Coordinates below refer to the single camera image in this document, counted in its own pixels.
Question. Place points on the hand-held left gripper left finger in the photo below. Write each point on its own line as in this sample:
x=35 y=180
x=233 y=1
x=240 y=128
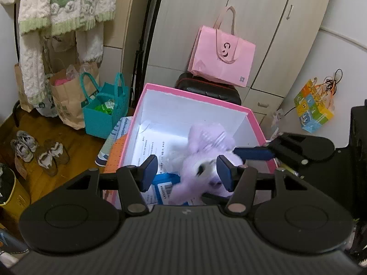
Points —
x=149 y=172

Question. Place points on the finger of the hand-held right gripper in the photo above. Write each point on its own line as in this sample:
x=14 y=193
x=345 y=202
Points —
x=215 y=198
x=252 y=152

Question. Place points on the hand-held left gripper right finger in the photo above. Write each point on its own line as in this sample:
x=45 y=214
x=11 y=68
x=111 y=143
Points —
x=225 y=174

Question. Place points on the blue tissue pack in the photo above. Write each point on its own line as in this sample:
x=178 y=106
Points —
x=163 y=184

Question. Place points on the purple plush toy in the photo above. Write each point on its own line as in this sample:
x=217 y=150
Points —
x=200 y=172

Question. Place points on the pink cardboard box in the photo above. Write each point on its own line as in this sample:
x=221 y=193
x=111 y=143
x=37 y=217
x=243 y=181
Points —
x=200 y=111

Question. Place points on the printed paper sheet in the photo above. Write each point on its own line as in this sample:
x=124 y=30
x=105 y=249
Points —
x=154 y=149

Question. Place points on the colourful patterned mat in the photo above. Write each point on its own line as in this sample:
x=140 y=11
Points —
x=114 y=154

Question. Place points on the clear plastic wrap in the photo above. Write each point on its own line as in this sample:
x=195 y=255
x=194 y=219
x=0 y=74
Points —
x=278 y=120

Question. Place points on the teal woven bag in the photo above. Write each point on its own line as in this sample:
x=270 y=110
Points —
x=100 y=120

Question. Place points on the colourful cartoon paper bag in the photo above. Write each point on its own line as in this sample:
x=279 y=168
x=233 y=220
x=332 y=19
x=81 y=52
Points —
x=312 y=108

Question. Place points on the black suitcase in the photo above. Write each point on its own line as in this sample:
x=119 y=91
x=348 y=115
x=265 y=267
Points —
x=206 y=90

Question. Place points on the brown shoe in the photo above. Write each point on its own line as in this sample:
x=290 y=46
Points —
x=58 y=151
x=46 y=163

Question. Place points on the pink tote bag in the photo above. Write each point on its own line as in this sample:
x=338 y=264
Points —
x=220 y=60

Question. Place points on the black tripod pole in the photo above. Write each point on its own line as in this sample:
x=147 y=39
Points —
x=137 y=71

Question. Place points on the large kraft paper bag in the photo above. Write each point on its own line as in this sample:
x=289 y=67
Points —
x=68 y=100

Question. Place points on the grey white sneaker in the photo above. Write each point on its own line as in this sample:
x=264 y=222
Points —
x=23 y=151
x=28 y=141

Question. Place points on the yellow bag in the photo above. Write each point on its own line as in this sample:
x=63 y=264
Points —
x=14 y=194

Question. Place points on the beige wardrobe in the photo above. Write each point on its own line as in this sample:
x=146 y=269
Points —
x=266 y=11

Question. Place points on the narrow kraft paper bag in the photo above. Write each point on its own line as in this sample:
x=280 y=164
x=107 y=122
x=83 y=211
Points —
x=20 y=88

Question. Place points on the cream knit sweater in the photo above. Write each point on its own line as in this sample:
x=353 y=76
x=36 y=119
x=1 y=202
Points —
x=63 y=3

